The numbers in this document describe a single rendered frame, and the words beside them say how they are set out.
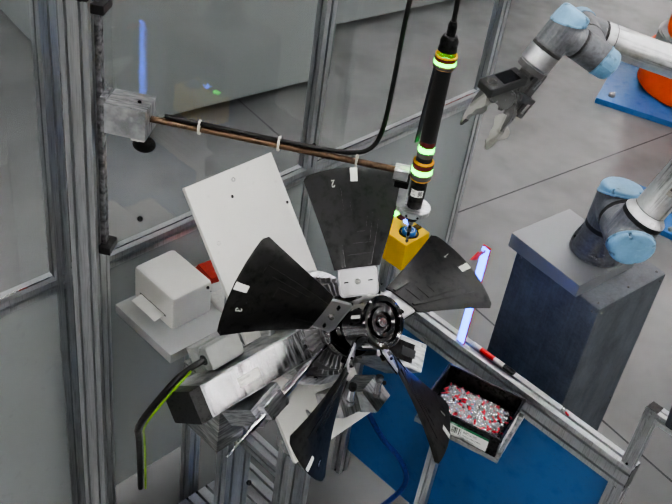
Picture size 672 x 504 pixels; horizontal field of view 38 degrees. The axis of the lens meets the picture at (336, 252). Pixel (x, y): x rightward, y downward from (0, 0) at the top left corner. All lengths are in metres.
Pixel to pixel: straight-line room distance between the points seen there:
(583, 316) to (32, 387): 1.49
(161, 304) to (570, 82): 3.93
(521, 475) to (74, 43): 1.63
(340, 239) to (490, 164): 2.93
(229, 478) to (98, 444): 0.38
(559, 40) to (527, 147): 3.05
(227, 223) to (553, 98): 3.79
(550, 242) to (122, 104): 1.30
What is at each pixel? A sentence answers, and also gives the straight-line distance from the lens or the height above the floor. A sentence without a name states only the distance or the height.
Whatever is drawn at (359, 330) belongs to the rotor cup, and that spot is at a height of 1.22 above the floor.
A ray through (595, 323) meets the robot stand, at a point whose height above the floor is 0.95.
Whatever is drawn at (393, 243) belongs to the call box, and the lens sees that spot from 2.64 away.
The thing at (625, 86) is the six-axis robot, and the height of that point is 0.04.
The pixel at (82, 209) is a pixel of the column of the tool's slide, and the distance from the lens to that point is 2.25.
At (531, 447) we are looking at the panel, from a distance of 2.72.
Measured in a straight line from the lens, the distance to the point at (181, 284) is 2.56.
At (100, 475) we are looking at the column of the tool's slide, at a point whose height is 0.36.
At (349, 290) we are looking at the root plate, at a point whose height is 1.23.
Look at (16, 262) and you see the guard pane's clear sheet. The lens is 2.45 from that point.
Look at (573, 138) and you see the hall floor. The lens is 5.48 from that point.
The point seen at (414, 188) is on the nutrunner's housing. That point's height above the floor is 1.52.
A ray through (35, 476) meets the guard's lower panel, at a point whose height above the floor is 0.31.
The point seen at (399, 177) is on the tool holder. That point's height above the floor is 1.54.
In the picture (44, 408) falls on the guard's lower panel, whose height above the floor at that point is 0.57.
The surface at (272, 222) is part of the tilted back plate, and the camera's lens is 2.33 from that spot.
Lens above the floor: 2.65
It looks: 38 degrees down
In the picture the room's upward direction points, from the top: 9 degrees clockwise
